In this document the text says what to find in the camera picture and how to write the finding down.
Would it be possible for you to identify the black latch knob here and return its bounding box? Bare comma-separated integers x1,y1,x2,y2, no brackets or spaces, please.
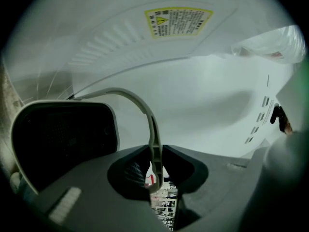
269,103,286,132

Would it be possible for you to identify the yellow-bordered warning label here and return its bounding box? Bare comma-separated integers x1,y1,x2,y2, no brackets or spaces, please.
144,6,214,40

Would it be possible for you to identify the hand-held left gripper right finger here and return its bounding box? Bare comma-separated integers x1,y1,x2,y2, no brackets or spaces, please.
162,144,268,232

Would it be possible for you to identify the white appliance housing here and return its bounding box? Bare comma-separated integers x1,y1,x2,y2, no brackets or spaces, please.
3,0,305,160

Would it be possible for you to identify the clear plastic bag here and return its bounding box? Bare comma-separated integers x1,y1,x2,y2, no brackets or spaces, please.
231,25,306,64

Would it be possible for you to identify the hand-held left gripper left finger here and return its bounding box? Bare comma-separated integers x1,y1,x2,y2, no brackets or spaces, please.
23,144,160,232

